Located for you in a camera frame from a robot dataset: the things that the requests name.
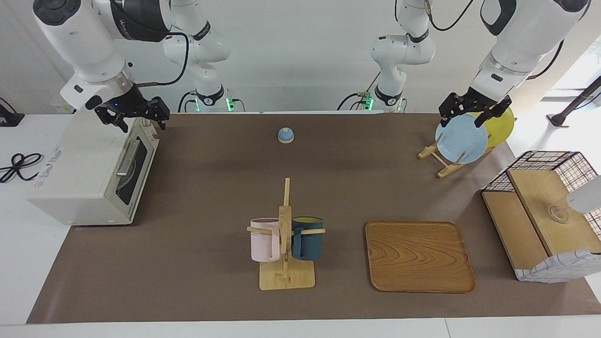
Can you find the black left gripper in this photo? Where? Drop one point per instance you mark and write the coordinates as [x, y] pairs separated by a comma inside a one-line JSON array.
[[483, 101]]

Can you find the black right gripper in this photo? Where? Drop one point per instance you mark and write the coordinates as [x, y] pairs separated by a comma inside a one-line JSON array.
[[131, 103]]

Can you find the oven glass door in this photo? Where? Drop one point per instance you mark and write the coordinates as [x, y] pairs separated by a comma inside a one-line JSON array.
[[145, 155]]

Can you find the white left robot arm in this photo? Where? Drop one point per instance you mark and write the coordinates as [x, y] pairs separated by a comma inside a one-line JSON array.
[[530, 33]]

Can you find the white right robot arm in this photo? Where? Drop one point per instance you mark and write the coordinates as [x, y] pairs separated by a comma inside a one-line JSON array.
[[80, 37]]

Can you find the cream toaster oven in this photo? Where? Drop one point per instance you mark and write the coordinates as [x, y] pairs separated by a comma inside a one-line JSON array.
[[80, 159]]

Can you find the light blue plate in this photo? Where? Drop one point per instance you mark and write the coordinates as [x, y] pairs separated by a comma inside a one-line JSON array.
[[462, 141]]

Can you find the yellow plate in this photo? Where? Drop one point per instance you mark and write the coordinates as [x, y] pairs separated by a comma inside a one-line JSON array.
[[500, 132]]

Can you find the wooden plate rack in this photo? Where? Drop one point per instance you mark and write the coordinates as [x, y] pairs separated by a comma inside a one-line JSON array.
[[426, 152]]

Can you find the white box with yellow label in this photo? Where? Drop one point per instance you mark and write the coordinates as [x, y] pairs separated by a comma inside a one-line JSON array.
[[63, 108]]

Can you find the black stand leg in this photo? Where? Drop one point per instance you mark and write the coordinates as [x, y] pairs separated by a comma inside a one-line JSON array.
[[558, 119]]

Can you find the black device on table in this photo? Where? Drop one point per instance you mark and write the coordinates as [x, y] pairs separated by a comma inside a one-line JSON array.
[[9, 119]]

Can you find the small clear glass piece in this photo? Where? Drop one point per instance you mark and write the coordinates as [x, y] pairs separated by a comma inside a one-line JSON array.
[[558, 215]]

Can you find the white rounded device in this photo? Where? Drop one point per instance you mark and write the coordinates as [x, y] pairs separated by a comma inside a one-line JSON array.
[[587, 197]]

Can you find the small blue bell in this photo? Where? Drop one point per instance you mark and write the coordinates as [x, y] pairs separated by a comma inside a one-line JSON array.
[[285, 135]]

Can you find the brown wooden tray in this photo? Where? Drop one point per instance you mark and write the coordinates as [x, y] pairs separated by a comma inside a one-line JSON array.
[[418, 258]]

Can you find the brown table mat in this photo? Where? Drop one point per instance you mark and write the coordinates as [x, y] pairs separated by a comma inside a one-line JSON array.
[[188, 263]]

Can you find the checkered white cloth liner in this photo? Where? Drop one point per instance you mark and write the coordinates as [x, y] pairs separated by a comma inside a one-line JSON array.
[[558, 270]]

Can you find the pink mug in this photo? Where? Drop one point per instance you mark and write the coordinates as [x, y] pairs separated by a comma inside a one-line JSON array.
[[263, 244]]

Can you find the dark blue mug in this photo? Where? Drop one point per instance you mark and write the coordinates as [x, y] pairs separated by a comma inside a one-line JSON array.
[[310, 244]]

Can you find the wooden mug rack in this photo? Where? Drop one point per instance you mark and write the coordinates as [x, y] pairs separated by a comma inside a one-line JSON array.
[[286, 280]]

